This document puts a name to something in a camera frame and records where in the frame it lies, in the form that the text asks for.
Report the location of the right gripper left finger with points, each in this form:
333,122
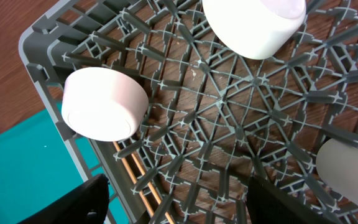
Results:
88,204

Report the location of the pink bowl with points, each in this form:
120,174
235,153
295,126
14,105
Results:
103,104

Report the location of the white bowl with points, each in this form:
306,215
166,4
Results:
255,29

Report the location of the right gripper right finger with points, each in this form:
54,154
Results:
267,204

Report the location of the teal serving tray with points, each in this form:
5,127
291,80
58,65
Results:
35,168

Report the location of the grey dishwasher rack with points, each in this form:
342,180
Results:
214,118

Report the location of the small white cup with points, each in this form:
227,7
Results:
337,166

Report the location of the wooden chopstick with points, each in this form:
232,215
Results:
152,188
134,180

